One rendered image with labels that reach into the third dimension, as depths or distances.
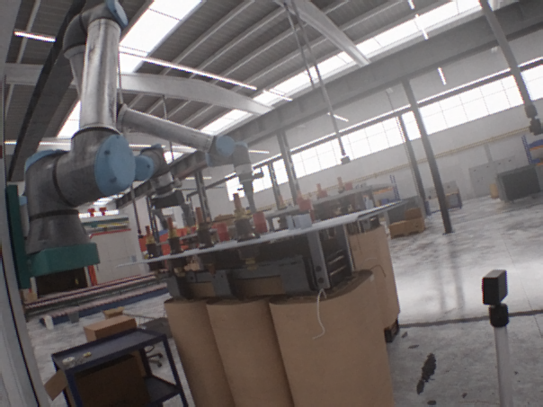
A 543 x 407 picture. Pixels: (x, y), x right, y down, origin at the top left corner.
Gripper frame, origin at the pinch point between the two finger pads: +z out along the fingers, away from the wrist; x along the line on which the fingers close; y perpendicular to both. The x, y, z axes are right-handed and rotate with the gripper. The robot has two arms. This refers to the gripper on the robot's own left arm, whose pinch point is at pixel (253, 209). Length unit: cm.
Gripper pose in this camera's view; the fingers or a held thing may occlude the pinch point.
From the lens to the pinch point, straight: 153.1
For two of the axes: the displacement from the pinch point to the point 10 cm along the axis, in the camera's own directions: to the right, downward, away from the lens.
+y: -9.7, 2.2, -0.8
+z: 2.3, 9.7, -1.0
